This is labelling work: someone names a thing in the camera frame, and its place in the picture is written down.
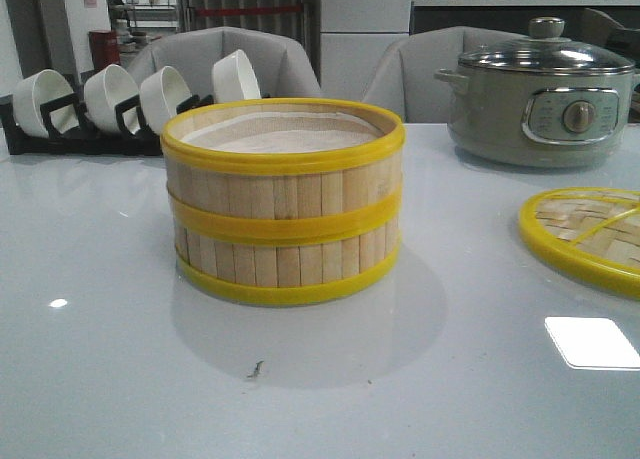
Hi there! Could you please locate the bamboo steamer tray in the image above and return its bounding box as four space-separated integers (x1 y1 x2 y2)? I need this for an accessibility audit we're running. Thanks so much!
161 98 405 245
174 217 401 306

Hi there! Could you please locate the bamboo steamer lid yellow rim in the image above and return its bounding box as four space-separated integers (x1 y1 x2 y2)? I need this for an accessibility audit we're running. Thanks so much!
518 187 639 299

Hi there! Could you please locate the grey chair left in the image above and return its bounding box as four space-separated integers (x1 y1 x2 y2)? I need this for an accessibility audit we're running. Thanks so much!
126 26 322 102

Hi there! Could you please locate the grey chair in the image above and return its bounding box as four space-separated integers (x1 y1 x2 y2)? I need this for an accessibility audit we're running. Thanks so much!
126 26 322 102
362 26 518 123

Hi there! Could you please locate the white bowl right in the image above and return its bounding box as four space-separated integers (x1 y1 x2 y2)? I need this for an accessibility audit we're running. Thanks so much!
211 49 261 103

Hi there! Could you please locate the white bowl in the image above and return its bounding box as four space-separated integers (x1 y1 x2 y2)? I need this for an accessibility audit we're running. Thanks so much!
12 69 73 138
84 64 139 134
140 66 193 135
211 49 261 103

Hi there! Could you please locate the grey chair right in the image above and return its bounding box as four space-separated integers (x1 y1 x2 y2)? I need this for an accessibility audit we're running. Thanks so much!
362 26 518 123

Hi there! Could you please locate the white cabinet background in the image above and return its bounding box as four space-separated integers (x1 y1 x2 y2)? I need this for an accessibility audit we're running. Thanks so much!
319 0 411 100

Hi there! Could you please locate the black bowl rack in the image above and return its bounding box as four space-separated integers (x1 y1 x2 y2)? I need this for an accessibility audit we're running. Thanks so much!
0 94 216 157

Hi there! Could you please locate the green electric cooking pot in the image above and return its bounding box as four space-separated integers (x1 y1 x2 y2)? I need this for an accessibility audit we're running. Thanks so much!
434 67 639 168

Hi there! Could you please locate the red bin background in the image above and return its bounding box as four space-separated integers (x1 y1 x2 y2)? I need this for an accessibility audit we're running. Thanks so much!
88 30 120 72

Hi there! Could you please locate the glass pot lid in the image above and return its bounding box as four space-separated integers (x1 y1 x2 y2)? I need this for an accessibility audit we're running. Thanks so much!
458 17 635 75

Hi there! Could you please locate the white bowl far left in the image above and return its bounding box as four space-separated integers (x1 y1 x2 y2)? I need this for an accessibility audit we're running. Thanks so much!
12 69 73 138

